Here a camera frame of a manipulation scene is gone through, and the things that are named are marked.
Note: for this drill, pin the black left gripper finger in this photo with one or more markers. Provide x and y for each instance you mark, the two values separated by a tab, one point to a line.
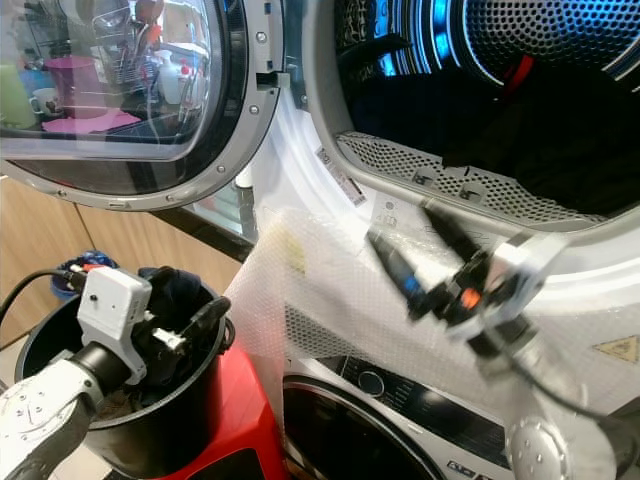
210	318
175	290

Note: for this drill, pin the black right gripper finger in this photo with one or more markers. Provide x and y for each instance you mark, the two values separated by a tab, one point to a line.
452	235
395	270

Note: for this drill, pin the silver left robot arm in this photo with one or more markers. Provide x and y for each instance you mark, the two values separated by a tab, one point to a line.
45	420

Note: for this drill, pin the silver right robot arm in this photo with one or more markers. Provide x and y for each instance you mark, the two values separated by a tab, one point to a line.
540	450

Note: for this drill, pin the dark clothes pile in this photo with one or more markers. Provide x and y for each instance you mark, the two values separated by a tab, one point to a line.
540	140

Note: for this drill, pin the white washing machine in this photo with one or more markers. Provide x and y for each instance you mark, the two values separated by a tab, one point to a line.
420	430

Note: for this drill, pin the white instruction sticker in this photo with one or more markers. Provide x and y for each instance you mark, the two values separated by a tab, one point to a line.
386	213

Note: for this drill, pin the clear bubble wrap sheet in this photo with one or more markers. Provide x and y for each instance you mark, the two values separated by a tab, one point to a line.
340	290

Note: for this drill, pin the orange item in bowl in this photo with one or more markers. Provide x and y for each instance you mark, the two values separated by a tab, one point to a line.
98	267

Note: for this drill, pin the blue round bowl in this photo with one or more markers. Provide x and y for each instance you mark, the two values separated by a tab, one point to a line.
82	260

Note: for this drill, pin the black plastic bucket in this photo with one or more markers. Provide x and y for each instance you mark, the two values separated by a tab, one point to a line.
60	330

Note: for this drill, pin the red plastic stool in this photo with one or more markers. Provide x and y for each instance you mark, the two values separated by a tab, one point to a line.
240	420

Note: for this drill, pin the white barcode label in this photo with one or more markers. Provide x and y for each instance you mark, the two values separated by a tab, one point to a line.
338	178

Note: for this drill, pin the white tumble dryer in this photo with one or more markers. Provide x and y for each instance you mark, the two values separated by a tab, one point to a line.
295	160

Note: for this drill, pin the red garment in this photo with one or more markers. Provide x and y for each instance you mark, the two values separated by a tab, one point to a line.
518	73

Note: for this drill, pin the yellow warning sticker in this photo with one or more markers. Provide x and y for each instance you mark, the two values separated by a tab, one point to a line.
622	352

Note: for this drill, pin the round glass dryer door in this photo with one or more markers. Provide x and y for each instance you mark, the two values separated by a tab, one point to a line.
245	110

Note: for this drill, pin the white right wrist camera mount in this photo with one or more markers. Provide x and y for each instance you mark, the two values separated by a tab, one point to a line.
525	265

